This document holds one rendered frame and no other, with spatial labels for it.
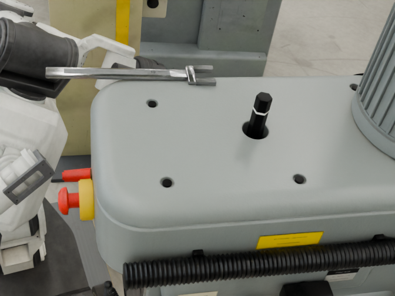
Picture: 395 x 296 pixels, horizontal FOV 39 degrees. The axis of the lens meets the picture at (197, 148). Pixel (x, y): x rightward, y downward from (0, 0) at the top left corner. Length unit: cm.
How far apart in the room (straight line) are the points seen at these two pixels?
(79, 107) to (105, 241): 230
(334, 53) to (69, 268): 296
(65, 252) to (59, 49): 124
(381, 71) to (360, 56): 380
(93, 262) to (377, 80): 178
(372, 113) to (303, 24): 396
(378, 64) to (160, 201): 34
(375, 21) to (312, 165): 437
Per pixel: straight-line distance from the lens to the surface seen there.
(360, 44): 470
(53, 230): 227
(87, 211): 80
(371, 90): 79
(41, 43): 108
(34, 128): 110
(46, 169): 99
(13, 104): 110
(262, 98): 72
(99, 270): 235
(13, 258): 199
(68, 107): 300
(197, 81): 81
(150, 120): 75
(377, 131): 79
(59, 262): 218
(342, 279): 92
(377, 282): 100
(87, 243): 243
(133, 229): 68
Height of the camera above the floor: 240
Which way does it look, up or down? 45 degrees down
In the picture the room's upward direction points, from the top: 10 degrees clockwise
